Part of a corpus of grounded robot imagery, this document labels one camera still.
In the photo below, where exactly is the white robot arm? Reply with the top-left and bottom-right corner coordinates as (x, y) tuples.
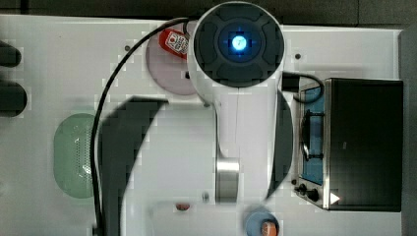
(121, 1), (286, 236)

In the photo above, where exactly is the green oval strainer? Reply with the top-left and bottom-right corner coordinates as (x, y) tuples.
(53, 113), (94, 199)

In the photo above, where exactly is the grey round plate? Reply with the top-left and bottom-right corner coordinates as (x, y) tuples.
(146, 32), (196, 95)

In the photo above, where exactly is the red ketchup bottle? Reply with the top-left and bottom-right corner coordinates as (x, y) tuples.
(158, 29), (189, 60)

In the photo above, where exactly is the small red tomato toy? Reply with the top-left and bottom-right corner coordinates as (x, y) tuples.
(176, 204), (190, 211)

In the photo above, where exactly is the blue cup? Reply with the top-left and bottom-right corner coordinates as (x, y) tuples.
(245, 211), (279, 236)

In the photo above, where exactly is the black toaster oven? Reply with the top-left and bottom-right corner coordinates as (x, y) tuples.
(294, 78), (403, 212)

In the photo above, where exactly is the black round pan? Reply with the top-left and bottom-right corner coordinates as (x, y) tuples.
(0, 81), (28, 117)

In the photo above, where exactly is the dark grey cup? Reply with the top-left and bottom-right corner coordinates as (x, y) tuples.
(0, 41), (22, 68)

